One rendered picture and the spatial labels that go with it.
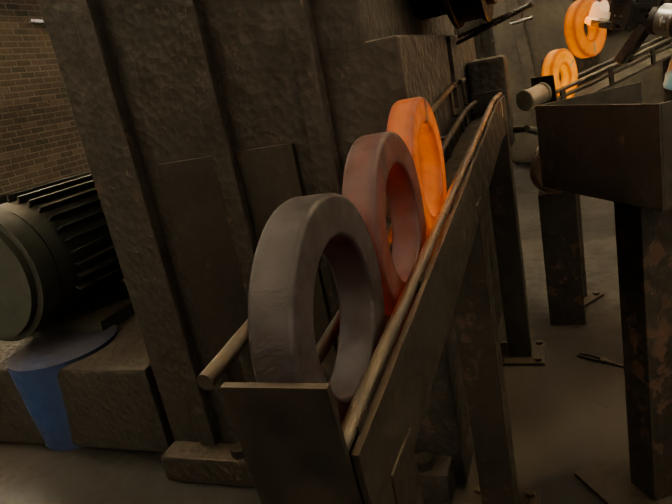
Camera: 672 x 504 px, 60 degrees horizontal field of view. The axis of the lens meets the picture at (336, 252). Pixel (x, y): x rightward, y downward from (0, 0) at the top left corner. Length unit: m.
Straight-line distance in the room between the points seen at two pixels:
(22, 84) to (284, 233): 8.26
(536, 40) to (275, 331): 3.89
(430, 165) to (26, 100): 7.92
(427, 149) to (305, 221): 0.46
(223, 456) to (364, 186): 1.00
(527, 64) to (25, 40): 6.50
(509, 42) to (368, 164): 3.72
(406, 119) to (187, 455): 1.01
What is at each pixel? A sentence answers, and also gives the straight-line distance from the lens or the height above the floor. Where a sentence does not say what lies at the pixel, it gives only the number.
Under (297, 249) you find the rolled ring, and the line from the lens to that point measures 0.37.
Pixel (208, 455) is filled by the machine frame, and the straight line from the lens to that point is 1.45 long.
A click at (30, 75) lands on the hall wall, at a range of 8.73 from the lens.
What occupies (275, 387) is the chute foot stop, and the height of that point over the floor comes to 0.65.
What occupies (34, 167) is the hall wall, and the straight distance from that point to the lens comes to 8.42.
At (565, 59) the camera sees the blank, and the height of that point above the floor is 0.75.
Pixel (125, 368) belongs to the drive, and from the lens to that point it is 1.58.
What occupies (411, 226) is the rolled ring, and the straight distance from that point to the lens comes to 0.66.
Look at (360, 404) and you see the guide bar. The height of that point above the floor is 0.61.
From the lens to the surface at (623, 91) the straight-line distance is 1.14.
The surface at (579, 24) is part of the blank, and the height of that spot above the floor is 0.84.
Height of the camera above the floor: 0.82
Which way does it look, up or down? 16 degrees down
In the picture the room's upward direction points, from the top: 11 degrees counter-clockwise
